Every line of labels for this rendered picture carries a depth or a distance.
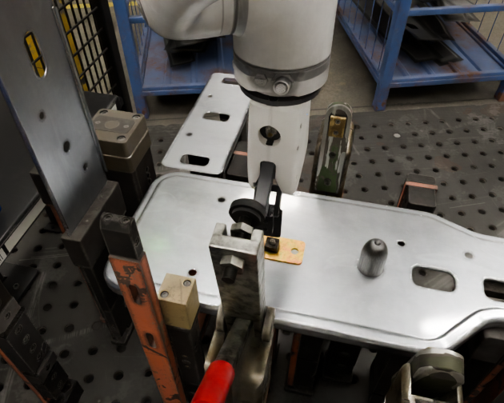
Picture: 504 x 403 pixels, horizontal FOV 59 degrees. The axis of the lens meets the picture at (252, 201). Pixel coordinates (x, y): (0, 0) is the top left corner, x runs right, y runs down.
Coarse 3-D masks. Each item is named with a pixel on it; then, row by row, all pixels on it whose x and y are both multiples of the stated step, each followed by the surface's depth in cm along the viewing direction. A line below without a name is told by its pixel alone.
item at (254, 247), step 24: (240, 216) 34; (264, 216) 34; (216, 240) 32; (240, 240) 32; (216, 264) 34; (240, 264) 32; (264, 264) 36; (240, 288) 36; (264, 288) 39; (240, 312) 41; (264, 312) 43
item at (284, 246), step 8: (264, 240) 59; (280, 240) 59; (288, 240) 59; (296, 240) 59; (264, 248) 58; (272, 248) 57; (280, 248) 58; (288, 248) 58; (296, 248) 58; (304, 248) 58; (264, 256) 57; (272, 256) 57; (280, 256) 57; (288, 256) 57; (296, 256) 57; (296, 264) 56
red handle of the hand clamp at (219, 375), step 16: (240, 320) 42; (240, 336) 40; (224, 352) 37; (240, 352) 38; (208, 368) 35; (224, 368) 34; (208, 384) 32; (224, 384) 33; (192, 400) 31; (208, 400) 30; (224, 400) 32
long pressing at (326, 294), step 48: (192, 192) 66; (240, 192) 66; (144, 240) 59; (192, 240) 59; (336, 240) 59; (384, 240) 59; (432, 240) 59; (480, 240) 59; (288, 288) 54; (336, 288) 54; (384, 288) 54; (480, 288) 54; (336, 336) 50; (384, 336) 49; (432, 336) 50
